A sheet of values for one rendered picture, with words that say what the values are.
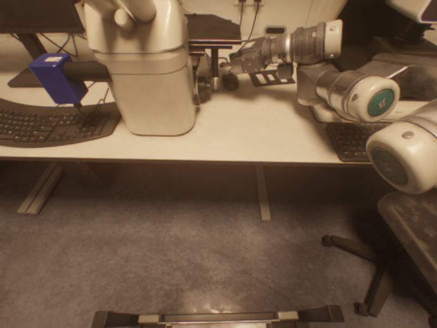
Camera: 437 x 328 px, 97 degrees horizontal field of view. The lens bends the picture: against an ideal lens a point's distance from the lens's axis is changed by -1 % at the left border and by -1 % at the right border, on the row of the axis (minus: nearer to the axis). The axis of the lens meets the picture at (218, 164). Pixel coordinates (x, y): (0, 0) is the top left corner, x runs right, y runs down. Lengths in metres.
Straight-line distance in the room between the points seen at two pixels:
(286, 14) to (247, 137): 0.82
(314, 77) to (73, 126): 0.67
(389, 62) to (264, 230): 0.98
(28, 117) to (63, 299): 0.89
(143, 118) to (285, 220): 1.01
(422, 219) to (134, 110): 1.01
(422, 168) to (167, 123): 0.49
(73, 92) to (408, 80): 0.68
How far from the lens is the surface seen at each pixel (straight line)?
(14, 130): 0.83
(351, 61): 0.84
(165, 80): 0.48
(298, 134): 0.62
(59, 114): 0.78
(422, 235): 0.98
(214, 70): 0.71
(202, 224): 1.23
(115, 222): 1.38
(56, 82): 0.57
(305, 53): 0.59
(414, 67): 0.49
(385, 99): 0.47
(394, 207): 0.98
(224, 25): 0.67
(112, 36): 0.50
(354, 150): 0.62
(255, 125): 0.62
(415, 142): 0.32
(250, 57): 0.59
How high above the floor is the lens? 1.14
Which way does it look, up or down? 51 degrees down
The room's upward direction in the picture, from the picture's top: straight up
